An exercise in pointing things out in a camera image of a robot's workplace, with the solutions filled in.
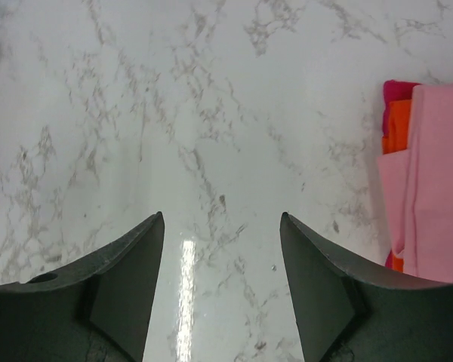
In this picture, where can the folded orange t-shirt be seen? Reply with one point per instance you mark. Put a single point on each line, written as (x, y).
(392, 166)

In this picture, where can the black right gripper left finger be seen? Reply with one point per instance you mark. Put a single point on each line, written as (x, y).
(96, 308)

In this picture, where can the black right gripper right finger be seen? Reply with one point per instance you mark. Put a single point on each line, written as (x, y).
(348, 308)

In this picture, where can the pink t-shirt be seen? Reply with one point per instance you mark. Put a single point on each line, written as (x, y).
(428, 217)

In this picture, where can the folded magenta t-shirt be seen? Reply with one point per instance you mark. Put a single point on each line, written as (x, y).
(394, 94)

